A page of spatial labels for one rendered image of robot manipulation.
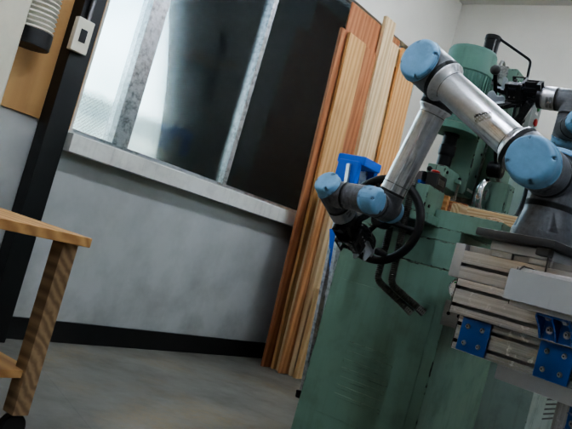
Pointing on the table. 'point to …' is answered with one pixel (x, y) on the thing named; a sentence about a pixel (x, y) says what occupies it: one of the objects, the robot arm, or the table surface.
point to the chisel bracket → (447, 176)
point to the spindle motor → (471, 54)
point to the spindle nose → (447, 150)
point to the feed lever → (494, 151)
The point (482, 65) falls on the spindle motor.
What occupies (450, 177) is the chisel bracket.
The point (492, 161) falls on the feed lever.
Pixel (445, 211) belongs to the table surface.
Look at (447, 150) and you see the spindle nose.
